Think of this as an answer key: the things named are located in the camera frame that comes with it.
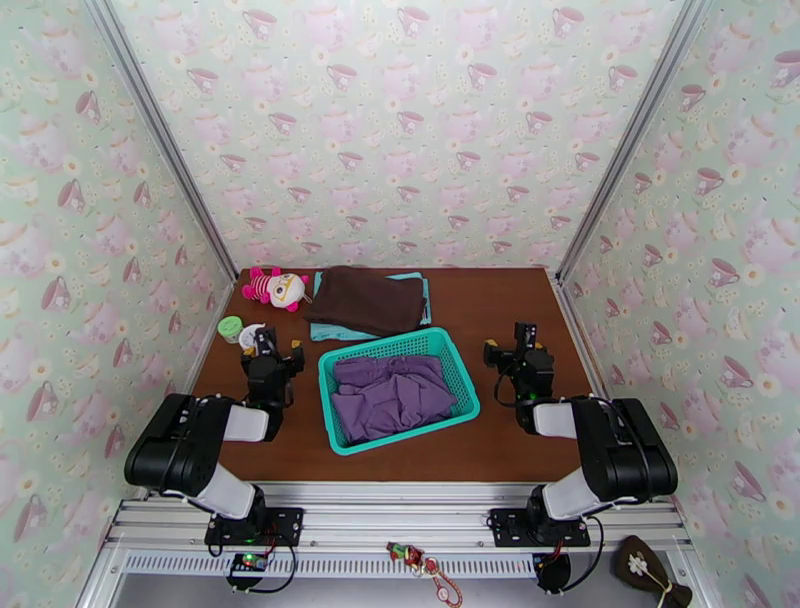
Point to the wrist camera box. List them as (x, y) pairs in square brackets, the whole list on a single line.
[(525, 337), (267, 340)]

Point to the green circuit board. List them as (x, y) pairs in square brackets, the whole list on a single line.
[(250, 564)]

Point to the purple trousers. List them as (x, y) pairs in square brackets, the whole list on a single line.
[(387, 400)]

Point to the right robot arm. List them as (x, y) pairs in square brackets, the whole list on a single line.
[(625, 450)]

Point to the black round controller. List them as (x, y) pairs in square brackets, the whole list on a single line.
[(553, 572)]

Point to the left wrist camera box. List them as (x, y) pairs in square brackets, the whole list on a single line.
[(267, 340)]

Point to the aluminium frame post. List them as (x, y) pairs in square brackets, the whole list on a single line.
[(164, 137), (632, 137)]

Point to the white alarm clock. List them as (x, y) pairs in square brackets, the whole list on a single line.
[(249, 336)]

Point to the teal plastic basket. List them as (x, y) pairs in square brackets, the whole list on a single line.
[(400, 340)]

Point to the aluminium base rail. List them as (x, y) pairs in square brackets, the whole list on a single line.
[(400, 509)]

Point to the green lid jar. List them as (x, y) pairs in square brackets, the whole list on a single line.
[(230, 328)]

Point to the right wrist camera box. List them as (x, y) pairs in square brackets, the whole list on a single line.
[(525, 337)]

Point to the pink white plush doll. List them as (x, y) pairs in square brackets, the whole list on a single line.
[(284, 290)]

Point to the brown folded trousers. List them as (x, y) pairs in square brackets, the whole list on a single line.
[(369, 303)]

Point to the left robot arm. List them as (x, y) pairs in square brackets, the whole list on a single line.
[(175, 450)]

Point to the teal folded trousers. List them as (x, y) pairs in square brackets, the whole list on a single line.
[(331, 333)]

